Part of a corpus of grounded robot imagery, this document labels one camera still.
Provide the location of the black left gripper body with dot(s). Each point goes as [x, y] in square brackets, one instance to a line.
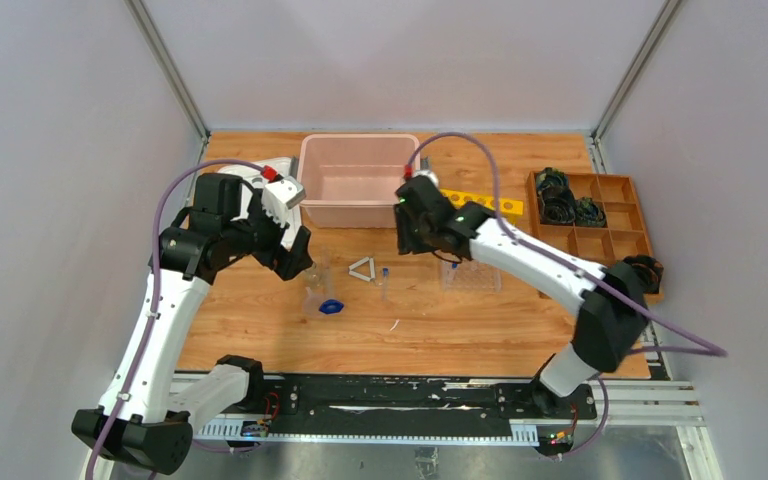
[284, 250]

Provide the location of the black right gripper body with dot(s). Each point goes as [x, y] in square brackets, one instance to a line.
[413, 236]

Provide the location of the white clay pipe triangle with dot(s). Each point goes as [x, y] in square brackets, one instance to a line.
[363, 269]

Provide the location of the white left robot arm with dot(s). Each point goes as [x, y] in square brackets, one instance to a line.
[139, 421]

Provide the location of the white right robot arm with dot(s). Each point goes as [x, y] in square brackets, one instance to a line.
[608, 303]

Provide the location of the small clear glass beaker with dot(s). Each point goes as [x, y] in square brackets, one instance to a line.
[313, 276]

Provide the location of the yellow test tube rack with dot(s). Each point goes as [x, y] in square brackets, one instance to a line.
[511, 209]

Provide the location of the pink plastic bin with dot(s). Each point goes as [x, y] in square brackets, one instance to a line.
[351, 179]

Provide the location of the blue floral rolled tie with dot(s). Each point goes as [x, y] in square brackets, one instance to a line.
[550, 177]

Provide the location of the dark rolled tie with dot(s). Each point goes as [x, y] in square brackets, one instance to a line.
[557, 206]

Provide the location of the green floral rolled tie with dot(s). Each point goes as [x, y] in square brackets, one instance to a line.
[588, 213]

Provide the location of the wooden compartment organizer tray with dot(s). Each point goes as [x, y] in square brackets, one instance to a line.
[623, 233]

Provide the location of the black rolled belt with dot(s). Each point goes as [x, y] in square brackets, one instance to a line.
[649, 271]

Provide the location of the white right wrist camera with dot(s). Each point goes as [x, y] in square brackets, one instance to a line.
[411, 173]

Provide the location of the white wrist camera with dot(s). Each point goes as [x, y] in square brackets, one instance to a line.
[411, 173]
[279, 195]

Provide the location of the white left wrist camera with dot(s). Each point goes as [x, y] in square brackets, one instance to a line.
[279, 195]

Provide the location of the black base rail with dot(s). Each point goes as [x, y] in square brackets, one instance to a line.
[408, 410]

